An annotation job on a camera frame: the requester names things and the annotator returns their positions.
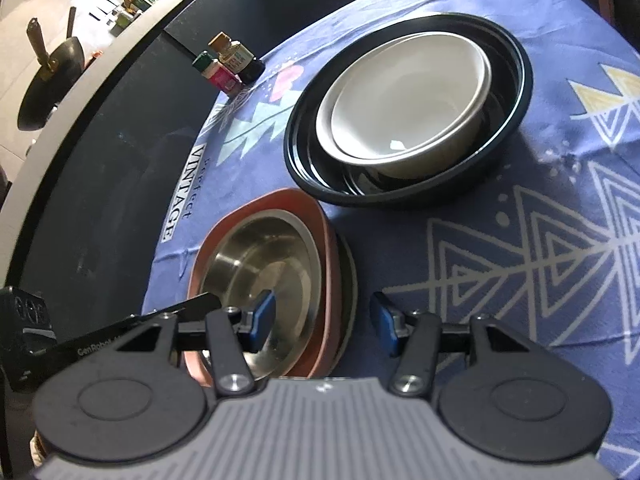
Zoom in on steel bowl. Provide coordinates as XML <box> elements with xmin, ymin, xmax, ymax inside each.
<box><xmin>206</xmin><ymin>217</ymin><xmax>323</xmax><ymax>381</ymax></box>

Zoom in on red jar with green lid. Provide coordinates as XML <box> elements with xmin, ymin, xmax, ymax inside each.
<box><xmin>192</xmin><ymin>51</ymin><xmax>241</xmax><ymax>96</ymax></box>

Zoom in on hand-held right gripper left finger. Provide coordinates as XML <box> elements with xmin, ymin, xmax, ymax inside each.
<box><xmin>119</xmin><ymin>290</ymin><xmax>277</xmax><ymax>393</ymax></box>

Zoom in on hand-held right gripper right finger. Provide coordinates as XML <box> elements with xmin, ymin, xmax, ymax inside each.
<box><xmin>370</xmin><ymin>291</ymin><xmax>543</xmax><ymax>395</ymax></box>

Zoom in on brown glass jar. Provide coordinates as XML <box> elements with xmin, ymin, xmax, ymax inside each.
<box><xmin>207</xmin><ymin>31</ymin><xmax>256</xmax><ymax>83</ymax></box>

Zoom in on blue printed tablecloth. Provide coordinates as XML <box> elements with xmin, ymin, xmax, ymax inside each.
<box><xmin>142</xmin><ymin>0</ymin><xmax>640</xmax><ymax>480</ymax></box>

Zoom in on ribbed white bowl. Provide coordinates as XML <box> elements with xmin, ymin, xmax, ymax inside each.
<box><xmin>315</xmin><ymin>32</ymin><xmax>491</xmax><ymax>167</ymax></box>

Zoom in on smooth white bowl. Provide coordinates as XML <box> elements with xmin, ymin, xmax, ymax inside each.
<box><xmin>330</xmin><ymin>39</ymin><xmax>493</xmax><ymax>180</ymax></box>

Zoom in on black plastic bowl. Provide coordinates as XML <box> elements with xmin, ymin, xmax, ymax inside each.
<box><xmin>283</xmin><ymin>12</ymin><xmax>530</xmax><ymax>208</ymax></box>

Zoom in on black wok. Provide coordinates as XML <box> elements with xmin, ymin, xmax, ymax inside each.
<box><xmin>17</xmin><ymin>5</ymin><xmax>86</xmax><ymax>131</ymax></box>

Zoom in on dark green plate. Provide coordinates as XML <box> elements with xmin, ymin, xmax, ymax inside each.
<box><xmin>330</xmin><ymin>232</ymin><xmax>360</xmax><ymax>366</ymax></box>

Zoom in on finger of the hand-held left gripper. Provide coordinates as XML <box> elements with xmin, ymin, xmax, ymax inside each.
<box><xmin>132</xmin><ymin>293</ymin><xmax>222</xmax><ymax>323</ymax></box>

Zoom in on pink plate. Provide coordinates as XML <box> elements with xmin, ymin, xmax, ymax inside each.
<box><xmin>182</xmin><ymin>188</ymin><xmax>343</xmax><ymax>388</ymax></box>

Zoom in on dark kitchen counter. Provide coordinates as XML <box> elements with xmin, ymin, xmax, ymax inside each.
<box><xmin>0</xmin><ymin>0</ymin><xmax>311</xmax><ymax>351</ymax></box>

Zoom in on small black jar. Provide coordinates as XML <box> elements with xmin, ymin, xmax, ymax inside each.
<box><xmin>239</xmin><ymin>57</ymin><xmax>266</xmax><ymax>86</ymax></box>

